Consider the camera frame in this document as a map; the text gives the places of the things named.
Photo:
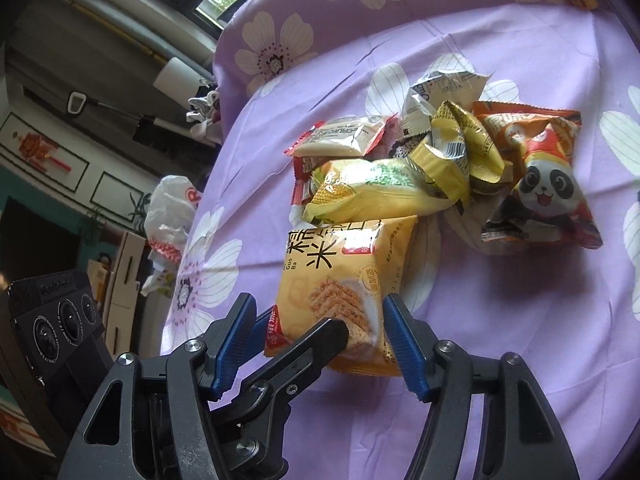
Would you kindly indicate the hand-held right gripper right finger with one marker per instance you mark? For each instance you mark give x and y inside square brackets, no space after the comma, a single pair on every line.
[404,355]

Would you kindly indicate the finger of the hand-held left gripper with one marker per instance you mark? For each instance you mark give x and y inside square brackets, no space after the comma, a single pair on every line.
[300,355]

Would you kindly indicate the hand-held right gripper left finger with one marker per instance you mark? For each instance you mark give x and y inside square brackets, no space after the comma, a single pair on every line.
[231,355]

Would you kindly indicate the yellow rice cracker packet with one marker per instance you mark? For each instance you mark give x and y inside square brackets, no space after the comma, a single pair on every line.
[345,270]

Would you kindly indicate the yellow corn snack packet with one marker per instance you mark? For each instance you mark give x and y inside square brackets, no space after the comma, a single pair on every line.
[370,190]

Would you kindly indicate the red snack packet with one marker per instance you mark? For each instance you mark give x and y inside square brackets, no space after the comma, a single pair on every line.
[301,180]

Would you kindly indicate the gold snack packet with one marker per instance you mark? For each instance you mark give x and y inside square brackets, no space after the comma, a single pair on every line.
[462,145]

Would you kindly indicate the orange panda snack packet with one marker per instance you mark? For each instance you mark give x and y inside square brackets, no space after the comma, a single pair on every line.
[542,180]

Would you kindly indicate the white packet with red edges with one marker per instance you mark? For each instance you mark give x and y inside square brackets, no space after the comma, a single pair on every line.
[340,135]

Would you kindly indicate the silver white snack packet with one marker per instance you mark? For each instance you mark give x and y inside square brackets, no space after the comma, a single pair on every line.
[440,92]

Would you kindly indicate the green potted plant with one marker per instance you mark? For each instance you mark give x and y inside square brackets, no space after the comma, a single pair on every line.
[139,207]

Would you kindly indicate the white plastic bag red print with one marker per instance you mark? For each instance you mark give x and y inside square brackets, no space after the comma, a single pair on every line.
[167,215]

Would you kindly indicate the black dustpan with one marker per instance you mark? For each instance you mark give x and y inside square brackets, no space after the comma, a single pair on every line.
[146,129]

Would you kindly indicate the white crumpled socks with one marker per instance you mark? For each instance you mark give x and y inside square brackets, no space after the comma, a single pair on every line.
[205,112]

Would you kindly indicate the white cylindrical lamp shade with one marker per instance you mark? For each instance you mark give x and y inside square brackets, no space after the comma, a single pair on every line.
[175,76]

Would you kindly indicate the grey curtain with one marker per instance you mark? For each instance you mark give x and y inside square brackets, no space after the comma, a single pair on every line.
[115,20]

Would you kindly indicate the red wall decoration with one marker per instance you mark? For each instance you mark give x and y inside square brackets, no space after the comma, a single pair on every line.
[40,152]

